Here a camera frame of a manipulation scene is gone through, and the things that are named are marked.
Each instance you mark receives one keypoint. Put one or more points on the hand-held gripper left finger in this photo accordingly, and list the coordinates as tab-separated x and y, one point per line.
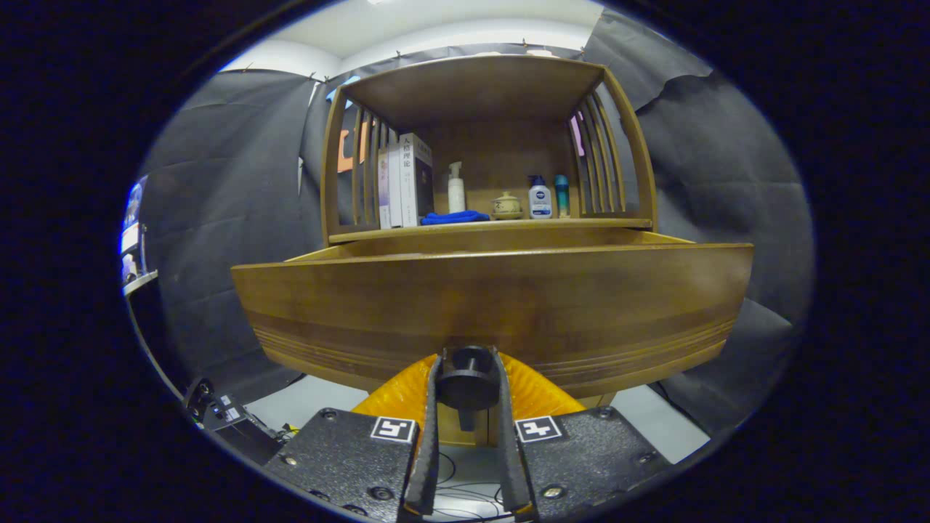
429	450

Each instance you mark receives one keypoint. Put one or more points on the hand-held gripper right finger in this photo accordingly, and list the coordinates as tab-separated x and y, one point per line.
511	457

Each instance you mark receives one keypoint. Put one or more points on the wooden drawer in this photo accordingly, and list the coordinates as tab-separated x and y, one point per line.
494	298

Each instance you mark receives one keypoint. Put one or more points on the wooden countertop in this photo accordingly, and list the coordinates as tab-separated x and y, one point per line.
472	228

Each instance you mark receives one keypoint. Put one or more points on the wooden cabinet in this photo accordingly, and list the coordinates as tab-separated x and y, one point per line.
501	145

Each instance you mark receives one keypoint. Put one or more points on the blue folded cloth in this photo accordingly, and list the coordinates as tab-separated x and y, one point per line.
454	217

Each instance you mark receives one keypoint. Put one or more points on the beige lidded teacup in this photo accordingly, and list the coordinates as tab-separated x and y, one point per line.
506	207

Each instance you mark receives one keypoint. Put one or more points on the white lotion bottle blue cap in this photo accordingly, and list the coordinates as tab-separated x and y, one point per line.
540	202

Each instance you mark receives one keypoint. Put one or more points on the white pump bottle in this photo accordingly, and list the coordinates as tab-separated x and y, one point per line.
456	192

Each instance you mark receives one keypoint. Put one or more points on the pale purple book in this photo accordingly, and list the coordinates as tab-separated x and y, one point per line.
383	192

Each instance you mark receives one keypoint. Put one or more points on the teal slim bottle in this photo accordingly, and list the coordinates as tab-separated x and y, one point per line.
561	196

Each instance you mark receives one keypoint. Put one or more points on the white book with dark cover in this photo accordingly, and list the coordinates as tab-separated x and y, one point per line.
420	181

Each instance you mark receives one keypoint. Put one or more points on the black backdrop cloth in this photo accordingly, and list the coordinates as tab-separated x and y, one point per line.
240	218

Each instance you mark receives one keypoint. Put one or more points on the white wall shelf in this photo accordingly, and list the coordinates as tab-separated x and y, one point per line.
139	283

